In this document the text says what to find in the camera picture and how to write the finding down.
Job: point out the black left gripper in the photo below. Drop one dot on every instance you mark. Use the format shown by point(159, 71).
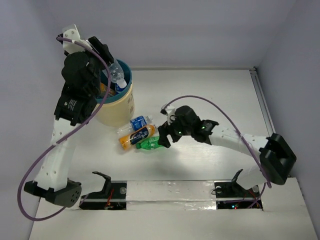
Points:
point(100, 50)

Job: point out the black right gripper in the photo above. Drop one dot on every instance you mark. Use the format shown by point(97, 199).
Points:
point(165, 129)

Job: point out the green plastic bottle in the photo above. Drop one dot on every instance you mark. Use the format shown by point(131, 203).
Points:
point(150, 143)

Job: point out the clear bottle white cap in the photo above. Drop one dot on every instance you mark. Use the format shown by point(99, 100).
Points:
point(117, 74)

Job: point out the blue label clear bottle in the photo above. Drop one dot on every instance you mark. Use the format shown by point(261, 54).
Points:
point(119, 89)

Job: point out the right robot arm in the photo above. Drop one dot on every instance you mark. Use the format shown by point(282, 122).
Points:
point(212, 133)

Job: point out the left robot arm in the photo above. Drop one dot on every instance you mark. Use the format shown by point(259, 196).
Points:
point(75, 108)

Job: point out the teal and cream bin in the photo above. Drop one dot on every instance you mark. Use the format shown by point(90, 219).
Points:
point(118, 110)

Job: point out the small blue label bottle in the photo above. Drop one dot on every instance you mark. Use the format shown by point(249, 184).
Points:
point(135, 124)

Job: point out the orange bottle dark label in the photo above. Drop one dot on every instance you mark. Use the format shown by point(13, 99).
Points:
point(132, 139)

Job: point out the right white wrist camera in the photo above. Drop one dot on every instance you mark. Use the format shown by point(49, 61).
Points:
point(170, 112)

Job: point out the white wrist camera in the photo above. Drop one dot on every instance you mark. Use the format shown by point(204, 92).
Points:
point(71, 32)
point(170, 112)

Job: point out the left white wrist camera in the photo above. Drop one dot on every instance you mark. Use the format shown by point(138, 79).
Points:
point(71, 32)

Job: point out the silver taped front rail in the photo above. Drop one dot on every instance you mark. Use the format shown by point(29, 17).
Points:
point(181, 195)

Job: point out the aluminium side rail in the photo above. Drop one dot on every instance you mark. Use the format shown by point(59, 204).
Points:
point(270, 120)

